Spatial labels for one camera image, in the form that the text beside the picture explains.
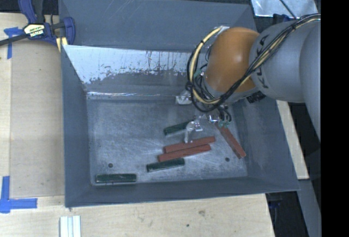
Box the dark green flat block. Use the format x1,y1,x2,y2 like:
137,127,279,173
146,157,186,173
95,173,137,185
163,120,193,136

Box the red-brown flat block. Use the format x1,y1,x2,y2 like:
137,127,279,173
157,144,212,163
164,135,216,154
216,122,247,160

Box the black cylinder on white bracket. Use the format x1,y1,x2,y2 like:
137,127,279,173
246,92,267,105

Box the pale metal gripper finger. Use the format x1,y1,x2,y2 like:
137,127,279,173
184,124,204,144
185,120,198,133

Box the pale wood flat board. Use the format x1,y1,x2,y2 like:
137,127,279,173
9,39,66,199

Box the grey metal bin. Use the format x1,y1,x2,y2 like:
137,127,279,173
57,0,301,208

